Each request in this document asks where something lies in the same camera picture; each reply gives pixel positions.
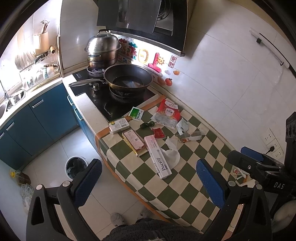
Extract white Doctor toothpaste box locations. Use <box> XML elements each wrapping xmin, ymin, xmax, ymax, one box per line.
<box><xmin>144</xmin><ymin>135</ymin><xmax>172</xmax><ymax>179</ymax></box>

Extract red medicine box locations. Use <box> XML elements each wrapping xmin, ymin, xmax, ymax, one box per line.
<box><xmin>122</xmin><ymin>129</ymin><xmax>147</xmax><ymax>157</ymax></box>

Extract green white sachet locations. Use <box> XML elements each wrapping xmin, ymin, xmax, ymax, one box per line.
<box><xmin>128</xmin><ymin>107</ymin><xmax>144</xmax><ymax>121</ymax></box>

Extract white trash bin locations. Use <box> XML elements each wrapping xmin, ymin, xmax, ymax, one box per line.
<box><xmin>65</xmin><ymin>156</ymin><xmax>88</xmax><ymax>181</ymax></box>

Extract blue kitchen cabinets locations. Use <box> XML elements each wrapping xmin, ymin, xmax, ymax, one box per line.
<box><xmin>1</xmin><ymin>84</ymin><xmax>96</xmax><ymax>170</ymax></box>

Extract plastic bags on floor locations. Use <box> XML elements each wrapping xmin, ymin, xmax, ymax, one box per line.
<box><xmin>21</xmin><ymin>184</ymin><xmax>34</xmax><ymax>208</ymax></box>

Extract cooking oil bottle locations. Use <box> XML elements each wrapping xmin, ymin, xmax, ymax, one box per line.
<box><xmin>10</xmin><ymin>169</ymin><xmax>31</xmax><ymax>186</ymax></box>

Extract left grey slipper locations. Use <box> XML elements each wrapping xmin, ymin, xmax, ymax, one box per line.
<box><xmin>110</xmin><ymin>213</ymin><xmax>127</xmax><ymax>227</ymax></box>

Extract torn white wrapper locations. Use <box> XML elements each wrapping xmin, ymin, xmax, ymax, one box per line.
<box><xmin>176</xmin><ymin>118</ymin><xmax>189</xmax><ymax>135</ymax></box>

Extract white crumpled tissue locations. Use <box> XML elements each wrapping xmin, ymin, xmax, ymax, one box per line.
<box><xmin>161</xmin><ymin>137</ymin><xmax>180</xmax><ymax>169</ymax></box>

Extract red white plastic bag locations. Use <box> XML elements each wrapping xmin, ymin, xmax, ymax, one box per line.
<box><xmin>151</xmin><ymin>99</ymin><xmax>181</xmax><ymax>128</ymax></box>

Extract red sauce packet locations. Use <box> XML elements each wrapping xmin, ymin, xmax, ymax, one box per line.
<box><xmin>152</xmin><ymin>128</ymin><xmax>166</xmax><ymax>139</ymax></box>

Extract green white checkered tablecloth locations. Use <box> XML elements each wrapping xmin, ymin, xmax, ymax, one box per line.
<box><xmin>95</xmin><ymin>94</ymin><xmax>255</xmax><ymax>233</ymax></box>

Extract green pepper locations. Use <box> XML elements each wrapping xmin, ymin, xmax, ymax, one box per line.
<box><xmin>140</xmin><ymin>120</ymin><xmax>155</xmax><ymax>129</ymax></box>

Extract white green medicine box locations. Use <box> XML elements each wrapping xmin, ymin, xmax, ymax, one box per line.
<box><xmin>108</xmin><ymin>118</ymin><xmax>130</xmax><ymax>134</ymax></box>

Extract stainless steel sink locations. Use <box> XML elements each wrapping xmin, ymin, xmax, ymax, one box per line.
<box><xmin>0</xmin><ymin>89</ymin><xmax>25</xmax><ymax>118</ymax></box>

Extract chrome faucet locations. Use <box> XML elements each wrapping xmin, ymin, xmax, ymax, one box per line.
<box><xmin>0</xmin><ymin>81</ymin><xmax>9</xmax><ymax>100</ymax></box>

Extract black wok pan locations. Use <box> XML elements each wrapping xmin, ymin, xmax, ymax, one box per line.
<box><xmin>69</xmin><ymin>64</ymin><xmax>153</xmax><ymax>92</ymax></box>

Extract dish rack with dishes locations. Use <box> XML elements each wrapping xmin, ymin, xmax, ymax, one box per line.
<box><xmin>15</xmin><ymin>19</ymin><xmax>59</xmax><ymax>90</ymax></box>

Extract black range hood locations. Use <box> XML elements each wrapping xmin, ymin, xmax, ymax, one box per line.
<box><xmin>95</xmin><ymin>0</ymin><xmax>188</xmax><ymax>57</ymax></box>

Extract stainless steel steamer pot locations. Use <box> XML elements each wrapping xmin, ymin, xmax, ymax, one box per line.
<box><xmin>84</xmin><ymin>29</ymin><xmax>121</xmax><ymax>69</ymax></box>

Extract white wall socket panel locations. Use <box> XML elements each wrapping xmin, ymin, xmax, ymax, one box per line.
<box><xmin>260</xmin><ymin>128</ymin><xmax>284</xmax><ymax>161</ymax></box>

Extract white wall hook rail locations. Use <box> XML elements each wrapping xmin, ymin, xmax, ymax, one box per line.
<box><xmin>249</xmin><ymin>28</ymin><xmax>290</xmax><ymax>69</ymax></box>

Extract colourful wall decorations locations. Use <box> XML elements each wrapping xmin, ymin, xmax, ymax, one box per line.
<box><xmin>118</xmin><ymin>35</ymin><xmax>181</xmax><ymax>87</ymax></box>

